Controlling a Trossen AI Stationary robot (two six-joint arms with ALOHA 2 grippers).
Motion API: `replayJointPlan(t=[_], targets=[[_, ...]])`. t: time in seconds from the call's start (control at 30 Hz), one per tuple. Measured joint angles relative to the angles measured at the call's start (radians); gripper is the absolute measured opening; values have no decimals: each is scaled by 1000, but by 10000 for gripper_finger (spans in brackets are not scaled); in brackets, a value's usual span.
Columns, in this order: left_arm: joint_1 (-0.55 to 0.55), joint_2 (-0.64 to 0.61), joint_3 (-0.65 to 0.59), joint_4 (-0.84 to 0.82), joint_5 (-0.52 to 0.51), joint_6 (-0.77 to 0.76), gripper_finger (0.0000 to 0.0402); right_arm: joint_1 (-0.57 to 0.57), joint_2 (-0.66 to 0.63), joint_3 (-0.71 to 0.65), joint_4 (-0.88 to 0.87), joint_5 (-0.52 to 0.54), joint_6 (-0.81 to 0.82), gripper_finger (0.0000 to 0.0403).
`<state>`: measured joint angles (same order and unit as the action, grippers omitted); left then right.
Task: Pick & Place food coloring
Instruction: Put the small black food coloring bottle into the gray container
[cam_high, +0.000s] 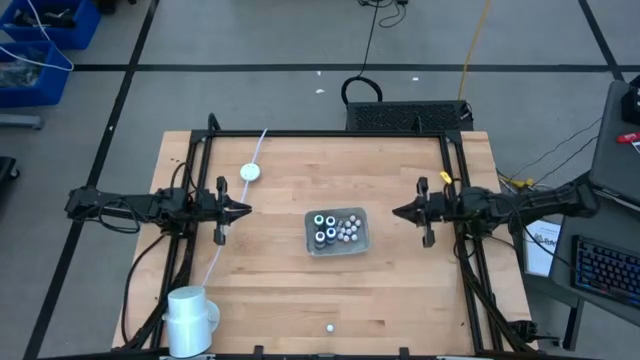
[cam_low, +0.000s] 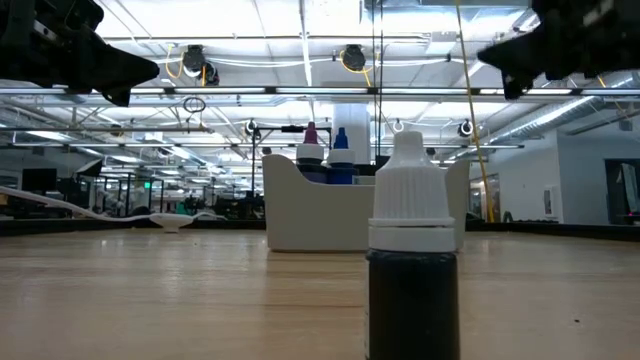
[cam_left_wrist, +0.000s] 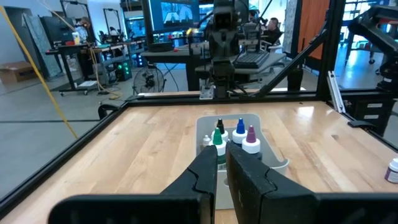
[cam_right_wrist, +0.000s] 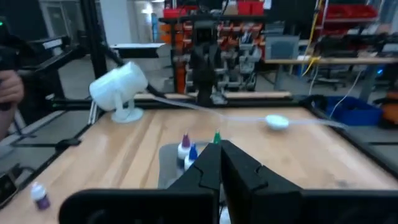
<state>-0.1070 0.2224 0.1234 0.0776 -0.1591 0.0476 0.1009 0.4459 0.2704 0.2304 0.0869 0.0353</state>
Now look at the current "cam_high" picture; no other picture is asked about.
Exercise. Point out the black desk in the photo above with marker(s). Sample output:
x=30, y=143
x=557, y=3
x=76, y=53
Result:
x=600, y=235

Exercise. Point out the black box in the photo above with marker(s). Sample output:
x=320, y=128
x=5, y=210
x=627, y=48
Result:
x=632, y=100

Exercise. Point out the large green-capped bottle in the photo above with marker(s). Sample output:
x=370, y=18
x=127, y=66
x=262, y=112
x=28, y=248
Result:
x=318, y=220

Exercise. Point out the white paper sheet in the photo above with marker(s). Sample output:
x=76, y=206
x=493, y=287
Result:
x=542, y=250

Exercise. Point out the white cylindrical spot lamp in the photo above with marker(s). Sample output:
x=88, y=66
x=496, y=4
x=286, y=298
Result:
x=187, y=320

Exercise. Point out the black backlit keyboard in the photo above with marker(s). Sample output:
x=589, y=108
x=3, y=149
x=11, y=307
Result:
x=605, y=270

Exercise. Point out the black perforated computer case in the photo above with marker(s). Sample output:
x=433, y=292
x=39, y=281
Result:
x=400, y=116

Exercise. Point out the dark grey desk panel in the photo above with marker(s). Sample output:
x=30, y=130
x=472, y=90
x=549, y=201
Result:
x=615, y=165

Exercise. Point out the blue plastic bin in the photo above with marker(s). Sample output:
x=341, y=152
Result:
x=30, y=97
x=80, y=30

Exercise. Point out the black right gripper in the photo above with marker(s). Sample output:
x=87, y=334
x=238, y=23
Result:
x=437, y=210

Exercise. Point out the grey metal bar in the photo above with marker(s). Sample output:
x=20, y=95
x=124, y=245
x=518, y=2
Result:
x=20, y=122

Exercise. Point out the black aluminium table frame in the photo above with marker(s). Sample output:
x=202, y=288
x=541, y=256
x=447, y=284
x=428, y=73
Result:
x=325, y=133

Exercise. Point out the large purple-capped bottle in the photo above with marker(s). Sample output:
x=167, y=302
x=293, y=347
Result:
x=320, y=236

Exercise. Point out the black clamp bracket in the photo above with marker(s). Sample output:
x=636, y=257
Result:
x=258, y=351
x=404, y=352

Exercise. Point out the white round switch puck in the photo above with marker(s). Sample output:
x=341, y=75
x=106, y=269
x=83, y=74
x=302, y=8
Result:
x=249, y=173

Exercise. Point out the red marker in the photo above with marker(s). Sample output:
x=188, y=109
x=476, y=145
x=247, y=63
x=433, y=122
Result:
x=629, y=137

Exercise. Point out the large blue-capped bottle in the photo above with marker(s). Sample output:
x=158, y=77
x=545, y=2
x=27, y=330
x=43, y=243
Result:
x=331, y=233

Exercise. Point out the grey plastic tray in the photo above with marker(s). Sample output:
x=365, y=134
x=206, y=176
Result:
x=360, y=247

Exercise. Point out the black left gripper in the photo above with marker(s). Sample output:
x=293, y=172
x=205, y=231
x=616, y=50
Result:
x=220, y=210

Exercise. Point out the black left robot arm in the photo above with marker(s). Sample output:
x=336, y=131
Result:
x=135, y=205

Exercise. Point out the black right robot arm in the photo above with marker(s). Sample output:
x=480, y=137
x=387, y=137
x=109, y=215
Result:
x=540, y=205

